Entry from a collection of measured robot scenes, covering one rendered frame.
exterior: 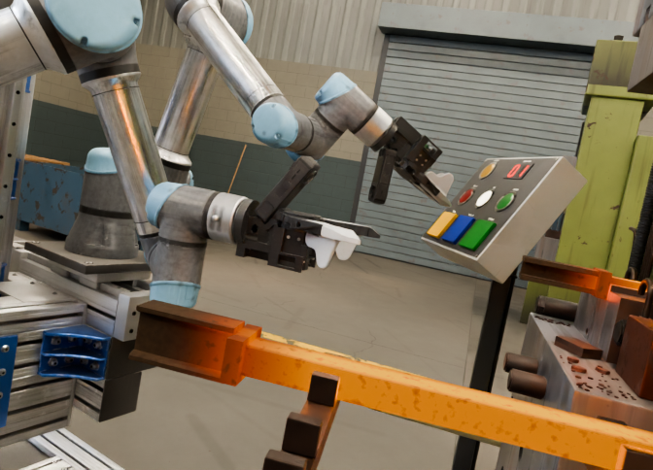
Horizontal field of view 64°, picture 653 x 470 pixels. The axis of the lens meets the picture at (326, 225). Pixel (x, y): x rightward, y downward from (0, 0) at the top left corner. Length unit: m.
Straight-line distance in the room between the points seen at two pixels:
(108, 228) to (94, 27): 0.53
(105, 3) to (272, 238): 0.38
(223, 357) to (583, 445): 0.26
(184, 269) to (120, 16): 0.36
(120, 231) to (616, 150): 4.90
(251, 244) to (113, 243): 0.47
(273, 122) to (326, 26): 8.63
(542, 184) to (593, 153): 4.40
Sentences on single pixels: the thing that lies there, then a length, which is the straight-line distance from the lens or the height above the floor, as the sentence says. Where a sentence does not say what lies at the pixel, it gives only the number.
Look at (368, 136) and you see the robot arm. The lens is 1.07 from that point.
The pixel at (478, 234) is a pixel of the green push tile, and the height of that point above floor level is 1.01.
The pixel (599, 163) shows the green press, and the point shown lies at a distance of 5.55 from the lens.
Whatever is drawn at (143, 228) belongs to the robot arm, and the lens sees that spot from 0.96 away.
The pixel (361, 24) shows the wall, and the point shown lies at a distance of 9.39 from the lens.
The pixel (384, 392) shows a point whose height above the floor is 0.92.
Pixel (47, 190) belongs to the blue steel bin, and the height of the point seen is 0.48.
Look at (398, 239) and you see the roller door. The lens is 8.71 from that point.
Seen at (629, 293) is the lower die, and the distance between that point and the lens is 0.75.
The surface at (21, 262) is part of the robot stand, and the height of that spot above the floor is 0.75.
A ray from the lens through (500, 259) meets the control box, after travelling 1.14.
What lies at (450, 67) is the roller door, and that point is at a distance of 8.91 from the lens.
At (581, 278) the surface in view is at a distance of 0.76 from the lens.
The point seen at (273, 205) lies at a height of 1.01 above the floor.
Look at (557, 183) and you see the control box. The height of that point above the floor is 1.14.
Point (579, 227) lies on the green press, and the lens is 5.51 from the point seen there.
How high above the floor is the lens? 1.06
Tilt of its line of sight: 5 degrees down
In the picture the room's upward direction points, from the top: 10 degrees clockwise
